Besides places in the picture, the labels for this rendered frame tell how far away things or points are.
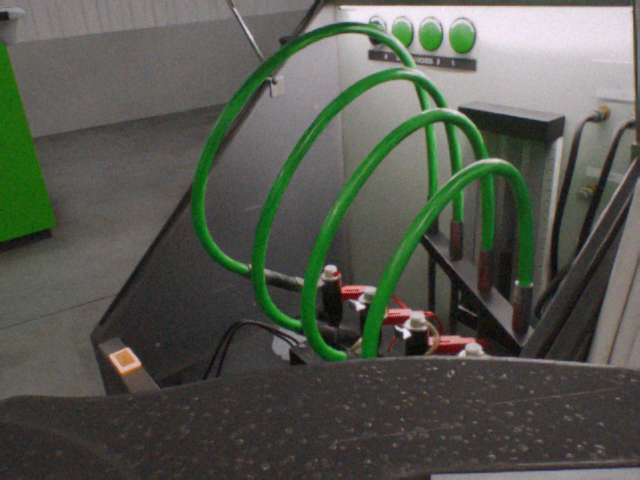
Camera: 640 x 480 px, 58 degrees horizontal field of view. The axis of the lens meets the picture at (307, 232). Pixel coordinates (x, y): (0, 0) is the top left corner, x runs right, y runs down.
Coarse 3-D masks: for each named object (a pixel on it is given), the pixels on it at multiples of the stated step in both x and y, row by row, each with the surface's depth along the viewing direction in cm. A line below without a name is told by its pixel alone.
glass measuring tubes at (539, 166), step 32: (480, 128) 80; (512, 128) 76; (544, 128) 72; (512, 160) 78; (544, 160) 76; (480, 192) 87; (544, 192) 78; (480, 224) 89; (512, 224) 82; (544, 224) 80; (512, 256) 85; (544, 256) 81; (512, 288) 88; (544, 288) 84
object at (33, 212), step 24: (0, 48) 327; (0, 72) 330; (0, 96) 334; (0, 120) 337; (24, 120) 345; (0, 144) 341; (24, 144) 349; (0, 168) 345; (24, 168) 353; (0, 192) 349; (24, 192) 357; (0, 216) 353; (24, 216) 361; (48, 216) 370; (0, 240) 357; (24, 240) 369
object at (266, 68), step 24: (336, 24) 66; (360, 24) 68; (288, 48) 63; (264, 72) 62; (240, 96) 61; (216, 144) 61; (432, 144) 82; (432, 168) 83; (192, 192) 62; (432, 192) 85; (192, 216) 63; (240, 264) 68
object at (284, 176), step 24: (384, 72) 62; (408, 72) 64; (432, 96) 68; (456, 144) 72; (288, 168) 58; (456, 168) 74; (264, 216) 58; (456, 216) 77; (264, 240) 59; (456, 240) 78; (264, 288) 61; (264, 312) 62; (336, 336) 69
